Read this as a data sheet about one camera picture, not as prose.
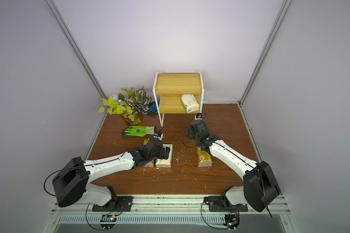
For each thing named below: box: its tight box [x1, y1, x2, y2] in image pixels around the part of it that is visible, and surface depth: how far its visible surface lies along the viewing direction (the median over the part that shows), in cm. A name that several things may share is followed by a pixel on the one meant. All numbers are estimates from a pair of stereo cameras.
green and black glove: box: [121, 125, 157, 139], surface depth 103 cm
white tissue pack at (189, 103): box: [179, 94, 200, 114], surface depth 94 cm
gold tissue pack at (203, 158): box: [196, 146, 213, 167], surface depth 84 cm
